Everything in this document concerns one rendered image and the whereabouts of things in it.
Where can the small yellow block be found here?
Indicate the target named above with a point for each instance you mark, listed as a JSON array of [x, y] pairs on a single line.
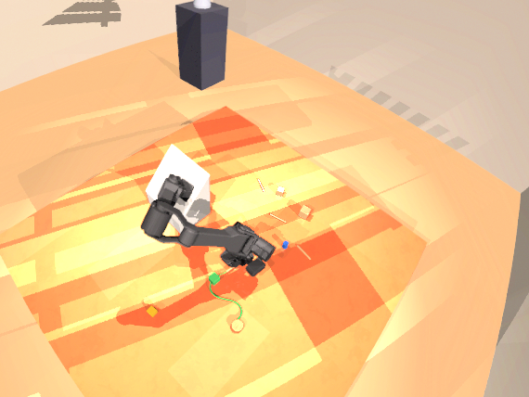
[[152, 310]]

